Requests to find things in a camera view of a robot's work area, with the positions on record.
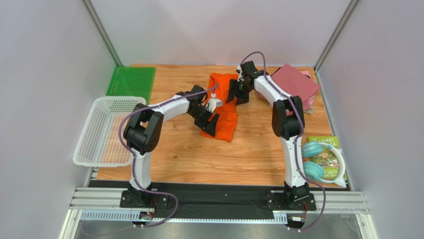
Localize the folded maroon t shirt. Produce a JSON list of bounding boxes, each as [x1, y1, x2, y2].
[[270, 64, 320, 103]]

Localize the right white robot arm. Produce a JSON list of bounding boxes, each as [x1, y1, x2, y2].
[[226, 61, 310, 208]]

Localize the green cutting mat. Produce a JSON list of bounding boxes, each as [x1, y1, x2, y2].
[[106, 66, 156, 103]]

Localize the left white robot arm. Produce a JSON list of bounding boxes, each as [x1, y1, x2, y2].
[[118, 85, 223, 208]]

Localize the teal headphones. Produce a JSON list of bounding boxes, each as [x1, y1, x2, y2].
[[301, 141, 346, 184]]

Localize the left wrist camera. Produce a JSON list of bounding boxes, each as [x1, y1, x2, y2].
[[205, 93, 223, 113]]

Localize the orange t shirt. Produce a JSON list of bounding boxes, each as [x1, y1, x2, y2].
[[200, 73, 238, 142]]

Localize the purple cable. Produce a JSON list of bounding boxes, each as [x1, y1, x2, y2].
[[240, 51, 327, 232], [118, 83, 220, 230]]

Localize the green picture book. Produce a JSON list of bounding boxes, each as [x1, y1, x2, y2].
[[306, 135, 348, 186]]

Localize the white plastic basket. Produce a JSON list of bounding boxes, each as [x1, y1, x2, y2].
[[73, 96, 146, 167]]

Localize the aluminium frame rail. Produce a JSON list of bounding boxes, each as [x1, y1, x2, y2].
[[60, 187, 378, 239]]

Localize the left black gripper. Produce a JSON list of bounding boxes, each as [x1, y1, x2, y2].
[[189, 106, 220, 138]]

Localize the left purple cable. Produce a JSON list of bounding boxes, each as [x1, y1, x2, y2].
[[118, 83, 220, 230]]

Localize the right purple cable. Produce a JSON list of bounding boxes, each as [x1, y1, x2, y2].
[[240, 51, 327, 232]]

